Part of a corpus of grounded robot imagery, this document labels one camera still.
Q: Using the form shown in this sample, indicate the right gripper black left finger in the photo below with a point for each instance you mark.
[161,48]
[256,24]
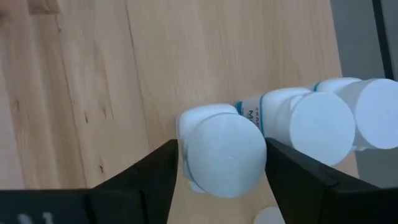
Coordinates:
[146,186]

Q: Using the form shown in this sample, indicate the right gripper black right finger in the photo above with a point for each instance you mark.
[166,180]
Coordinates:
[308,193]

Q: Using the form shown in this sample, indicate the white melatonin bottle blue label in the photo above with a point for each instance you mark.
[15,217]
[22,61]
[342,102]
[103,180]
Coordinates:
[376,115]
[224,155]
[314,127]

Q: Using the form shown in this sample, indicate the wooden shelf black metal frame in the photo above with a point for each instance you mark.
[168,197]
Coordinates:
[233,46]

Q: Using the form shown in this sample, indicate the black table frame rail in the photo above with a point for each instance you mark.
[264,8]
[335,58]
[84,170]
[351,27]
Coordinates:
[383,37]

